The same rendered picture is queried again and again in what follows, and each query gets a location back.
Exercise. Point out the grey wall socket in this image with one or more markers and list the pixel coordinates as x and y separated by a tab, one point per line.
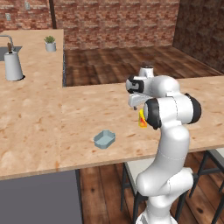
8	16
27	5

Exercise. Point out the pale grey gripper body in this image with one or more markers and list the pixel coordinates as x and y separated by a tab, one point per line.
136	99

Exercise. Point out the blue grey tupperware container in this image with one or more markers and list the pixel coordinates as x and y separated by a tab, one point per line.
104	140

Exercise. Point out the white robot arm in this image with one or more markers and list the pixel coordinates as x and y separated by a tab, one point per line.
172	145

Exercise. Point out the black stool with pale seat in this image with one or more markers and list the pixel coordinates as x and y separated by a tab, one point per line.
131	172
214	163

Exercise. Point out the yellow orange cup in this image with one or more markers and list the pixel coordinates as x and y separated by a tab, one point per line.
142	121

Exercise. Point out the silver tap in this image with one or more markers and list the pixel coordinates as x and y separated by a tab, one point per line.
8	38

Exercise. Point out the dark wall post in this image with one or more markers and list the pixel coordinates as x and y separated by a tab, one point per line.
52	14

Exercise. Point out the grey sink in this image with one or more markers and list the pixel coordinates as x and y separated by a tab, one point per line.
2	54

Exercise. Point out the green plant in white pot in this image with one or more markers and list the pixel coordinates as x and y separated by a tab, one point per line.
50	44

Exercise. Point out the grey cupboard front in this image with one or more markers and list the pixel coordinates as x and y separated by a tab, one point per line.
38	198

